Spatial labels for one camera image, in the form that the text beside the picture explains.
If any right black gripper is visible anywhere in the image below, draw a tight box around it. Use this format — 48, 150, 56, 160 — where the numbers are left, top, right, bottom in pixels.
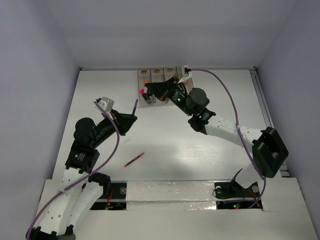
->
146, 75, 194, 117

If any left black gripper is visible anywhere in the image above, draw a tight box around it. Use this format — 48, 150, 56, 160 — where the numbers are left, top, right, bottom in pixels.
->
91, 108, 137, 148

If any dark purple gel pen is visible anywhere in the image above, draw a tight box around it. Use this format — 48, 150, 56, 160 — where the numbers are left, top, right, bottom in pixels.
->
132, 98, 139, 116

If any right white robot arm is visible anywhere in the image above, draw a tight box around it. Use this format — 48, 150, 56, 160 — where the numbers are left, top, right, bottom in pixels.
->
145, 77, 289, 199

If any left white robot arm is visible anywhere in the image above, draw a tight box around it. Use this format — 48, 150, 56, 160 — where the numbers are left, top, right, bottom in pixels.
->
26, 109, 138, 240

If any clear four-compartment organizer tray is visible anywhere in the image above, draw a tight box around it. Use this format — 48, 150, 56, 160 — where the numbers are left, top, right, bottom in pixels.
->
137, 66, 187, 108

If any pink highlighter marker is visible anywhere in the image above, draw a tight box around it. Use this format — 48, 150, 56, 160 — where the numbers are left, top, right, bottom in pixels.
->
140, 89, 153, 105

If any red slim pen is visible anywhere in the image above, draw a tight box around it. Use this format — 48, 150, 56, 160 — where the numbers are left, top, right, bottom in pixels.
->
124, 152, 145, 168

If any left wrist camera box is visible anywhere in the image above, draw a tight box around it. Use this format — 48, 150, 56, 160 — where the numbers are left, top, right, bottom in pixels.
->
93, 96, 114, 113

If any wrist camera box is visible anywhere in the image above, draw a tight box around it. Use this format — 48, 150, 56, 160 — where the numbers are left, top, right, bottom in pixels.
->
178, 65, 192, 84
93, 96, 114, 113

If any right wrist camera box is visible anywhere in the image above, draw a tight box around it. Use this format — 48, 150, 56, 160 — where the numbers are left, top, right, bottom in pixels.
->
178, 65, 192, 84

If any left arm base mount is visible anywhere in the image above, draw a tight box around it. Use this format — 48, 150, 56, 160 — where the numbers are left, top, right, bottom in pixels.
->
90, 181, 127, 211

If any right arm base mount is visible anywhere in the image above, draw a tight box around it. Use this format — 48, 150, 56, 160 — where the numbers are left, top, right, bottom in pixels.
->
212, 180, 263, 210

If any aluminium side rail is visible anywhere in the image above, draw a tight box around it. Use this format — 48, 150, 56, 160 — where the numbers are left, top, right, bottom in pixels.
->
249, 67, 291, 178

